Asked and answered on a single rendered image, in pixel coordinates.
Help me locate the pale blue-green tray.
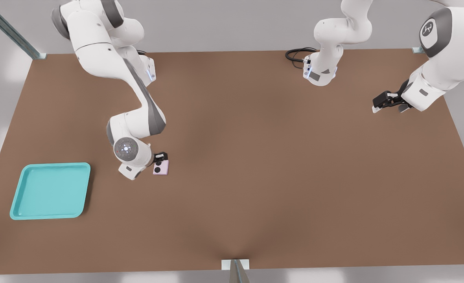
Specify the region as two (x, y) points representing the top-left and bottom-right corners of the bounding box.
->
(9, 162), (91, 220)

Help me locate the black cable loop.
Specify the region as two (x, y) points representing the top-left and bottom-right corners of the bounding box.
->
(285, 48), (319, 69)

